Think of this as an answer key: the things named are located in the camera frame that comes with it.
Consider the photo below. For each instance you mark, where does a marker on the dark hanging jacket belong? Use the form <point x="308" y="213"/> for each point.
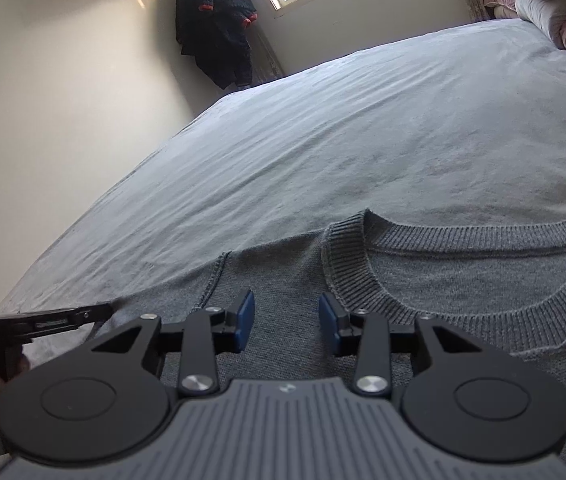
<point x="213" y="25"/>

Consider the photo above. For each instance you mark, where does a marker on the bed with grey sheet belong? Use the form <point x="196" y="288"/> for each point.
<point x="313" y="135"/>

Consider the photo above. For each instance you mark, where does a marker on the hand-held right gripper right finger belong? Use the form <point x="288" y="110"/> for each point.
<point x="328" y="322"/>

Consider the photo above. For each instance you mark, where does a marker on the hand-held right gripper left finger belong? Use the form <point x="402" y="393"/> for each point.
<point x="245" y="320"/>

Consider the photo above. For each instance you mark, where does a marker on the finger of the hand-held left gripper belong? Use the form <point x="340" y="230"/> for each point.
<point x="73" y="316"/>

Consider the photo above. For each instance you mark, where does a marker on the lace curtain panel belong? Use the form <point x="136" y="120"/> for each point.
<point x="268" y="60"/>

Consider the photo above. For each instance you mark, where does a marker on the grey knit sweater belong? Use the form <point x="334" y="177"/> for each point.
<point x="463" y="280"/>

